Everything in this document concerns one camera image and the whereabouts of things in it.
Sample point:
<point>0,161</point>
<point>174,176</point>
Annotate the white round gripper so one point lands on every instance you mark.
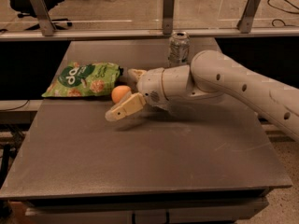
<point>150,84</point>

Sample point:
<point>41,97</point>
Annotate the middle metal bracket post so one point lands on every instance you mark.
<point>168,14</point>

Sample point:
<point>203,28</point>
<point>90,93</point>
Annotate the metal bracket post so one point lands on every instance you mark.
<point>47,27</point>
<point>246,21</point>
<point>168,14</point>

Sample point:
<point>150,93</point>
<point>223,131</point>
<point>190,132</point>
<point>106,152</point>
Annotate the right metal bracket post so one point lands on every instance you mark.
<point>246,21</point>

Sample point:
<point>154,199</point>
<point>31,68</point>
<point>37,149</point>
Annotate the orange fruit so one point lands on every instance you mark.
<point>119,93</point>

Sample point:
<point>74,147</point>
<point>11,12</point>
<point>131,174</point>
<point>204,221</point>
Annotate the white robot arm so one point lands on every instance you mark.
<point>210,75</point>

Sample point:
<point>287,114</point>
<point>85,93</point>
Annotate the left metal bracket post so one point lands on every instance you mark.
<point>47,27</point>

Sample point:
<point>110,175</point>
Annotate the green rice chip bag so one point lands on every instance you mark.
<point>94,79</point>

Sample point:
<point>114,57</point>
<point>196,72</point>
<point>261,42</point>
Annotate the clear glass barrier panel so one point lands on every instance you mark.
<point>188,14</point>

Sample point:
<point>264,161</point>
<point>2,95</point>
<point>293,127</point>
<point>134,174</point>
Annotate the black office chair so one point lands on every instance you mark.
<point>24,8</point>

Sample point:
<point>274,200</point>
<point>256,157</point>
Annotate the silver soda can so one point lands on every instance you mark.
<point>179,45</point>

